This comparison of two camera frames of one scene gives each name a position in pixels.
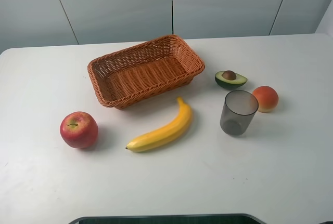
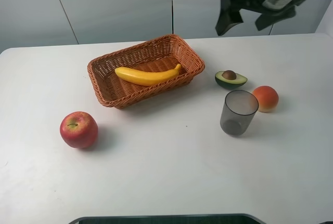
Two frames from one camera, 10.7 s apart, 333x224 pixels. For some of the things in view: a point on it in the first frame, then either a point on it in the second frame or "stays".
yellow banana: x=165 y=134 to x=146 y=78
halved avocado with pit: x=229 y=80 stays
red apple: x=79 y=129 stays
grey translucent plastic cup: x=238 y=111 stays
